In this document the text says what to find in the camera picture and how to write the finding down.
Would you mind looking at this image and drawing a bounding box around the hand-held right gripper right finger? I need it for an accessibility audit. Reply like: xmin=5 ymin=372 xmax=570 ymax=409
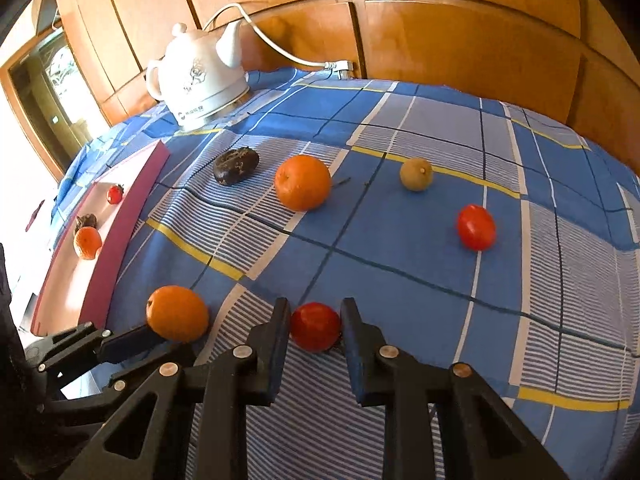
xmin=340 ymin=297 xmax=568 ymax=480

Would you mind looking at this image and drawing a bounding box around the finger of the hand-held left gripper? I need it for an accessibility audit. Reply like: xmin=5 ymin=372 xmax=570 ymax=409
xmin=37 ymin=321 xmax=166 ymax=368
xmin=42 ymin=344 xmax=198 ymax=413

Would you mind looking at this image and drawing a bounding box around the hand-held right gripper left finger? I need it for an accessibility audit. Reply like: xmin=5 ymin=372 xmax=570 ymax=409
xmin=60 ymin=297 xmax=292 ymax=480

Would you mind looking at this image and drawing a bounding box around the red cherry tomato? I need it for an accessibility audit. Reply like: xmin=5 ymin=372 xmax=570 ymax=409
xmin=457 ymin=204 xmax=497 ymax=252
xmin=290 ymin=302 xmax=343 ymax=352

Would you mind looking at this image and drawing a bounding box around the orange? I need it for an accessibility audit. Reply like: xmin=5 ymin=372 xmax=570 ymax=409
xmin=274 ymin=155 xmax=333 ymax=212
xmin=73 ymin=227 xmax=103 ymax=261
xmin=146 ymin=285 xmax=210 ymax=344

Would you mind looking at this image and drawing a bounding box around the pink shallow cardboard tray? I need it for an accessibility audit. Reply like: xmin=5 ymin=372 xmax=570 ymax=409
xmin=30 ymin=140 xmax=171 ymax=338

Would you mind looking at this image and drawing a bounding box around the small olive round fruit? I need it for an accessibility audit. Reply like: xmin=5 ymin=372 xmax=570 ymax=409
xmin=399 ymin=158 xmax=434 ymax=192

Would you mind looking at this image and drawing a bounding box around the blue plaid tablecloth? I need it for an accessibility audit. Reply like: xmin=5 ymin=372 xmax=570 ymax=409
xmin=55 ymin=67 xmax=640 ymax=480

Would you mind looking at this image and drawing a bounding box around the wooden framed glass door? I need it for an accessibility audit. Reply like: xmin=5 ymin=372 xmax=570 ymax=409
xmin=0 ymin=25 xmax=101 ymax=181

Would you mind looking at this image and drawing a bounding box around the white ceramic electric kettle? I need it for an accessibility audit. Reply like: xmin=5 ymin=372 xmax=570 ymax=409
xmin=145 ymin=22 xmax=251 ymax=131

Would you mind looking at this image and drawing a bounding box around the wooden wardrobe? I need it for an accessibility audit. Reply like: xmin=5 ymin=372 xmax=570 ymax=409
xmin=50 ymin=0 xmax=640 ymax=176

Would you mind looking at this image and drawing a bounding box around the white power cord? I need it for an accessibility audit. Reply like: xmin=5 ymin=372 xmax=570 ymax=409
xmin=201 ymin=3 xmax=346 ymax=68

